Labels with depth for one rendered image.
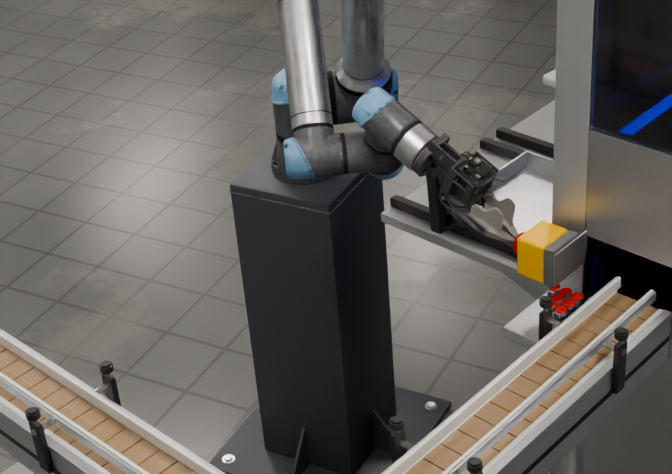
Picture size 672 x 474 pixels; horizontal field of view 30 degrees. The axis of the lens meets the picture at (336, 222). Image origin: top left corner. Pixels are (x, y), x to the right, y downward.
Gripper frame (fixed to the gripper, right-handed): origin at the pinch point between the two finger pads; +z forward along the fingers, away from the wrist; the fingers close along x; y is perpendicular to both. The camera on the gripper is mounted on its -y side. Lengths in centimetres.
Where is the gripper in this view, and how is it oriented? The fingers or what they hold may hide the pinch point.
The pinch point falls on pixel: (509, 239)
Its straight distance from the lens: 211.4
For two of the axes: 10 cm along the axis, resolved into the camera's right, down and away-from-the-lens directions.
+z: 6.9, 6.4, -3.2
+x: 6.8, -4.3, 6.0
